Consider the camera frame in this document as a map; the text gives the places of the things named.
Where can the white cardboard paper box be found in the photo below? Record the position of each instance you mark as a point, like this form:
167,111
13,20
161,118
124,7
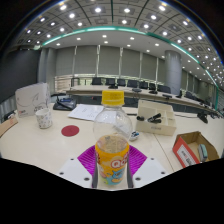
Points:
31,100

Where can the flat round red coaster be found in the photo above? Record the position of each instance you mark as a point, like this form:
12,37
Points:
70,130

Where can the white printed paper sheet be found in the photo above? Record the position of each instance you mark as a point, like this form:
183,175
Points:
83,112

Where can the white desk organizer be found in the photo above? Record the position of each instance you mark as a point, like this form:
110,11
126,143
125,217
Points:
155,128

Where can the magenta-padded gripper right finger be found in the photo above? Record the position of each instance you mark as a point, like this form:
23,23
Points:
137,160

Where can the white patterned paper cup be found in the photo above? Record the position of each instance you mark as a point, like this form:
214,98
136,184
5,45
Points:
44,118

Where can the yellow-capped clear drink bottle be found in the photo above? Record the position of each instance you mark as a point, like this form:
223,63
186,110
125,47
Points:
112,156

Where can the black stapler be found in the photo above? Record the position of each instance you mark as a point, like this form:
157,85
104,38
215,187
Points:
202,117

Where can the black conference microphone console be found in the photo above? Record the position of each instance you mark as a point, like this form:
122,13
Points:
64,105

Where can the black marker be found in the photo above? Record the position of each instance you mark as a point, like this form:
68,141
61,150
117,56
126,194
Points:
154,117

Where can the round ceiling lights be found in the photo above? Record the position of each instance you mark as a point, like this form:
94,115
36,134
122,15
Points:
97,10

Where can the row of black office chairs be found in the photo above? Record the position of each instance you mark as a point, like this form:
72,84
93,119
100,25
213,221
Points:
121,82

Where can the open cardboard box red flap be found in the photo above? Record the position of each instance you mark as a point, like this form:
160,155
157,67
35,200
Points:
183,153

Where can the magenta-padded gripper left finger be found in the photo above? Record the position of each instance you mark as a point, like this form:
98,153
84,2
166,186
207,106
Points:
86,160

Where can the long curved conference table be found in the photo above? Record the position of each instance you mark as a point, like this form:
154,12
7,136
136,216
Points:
90,89

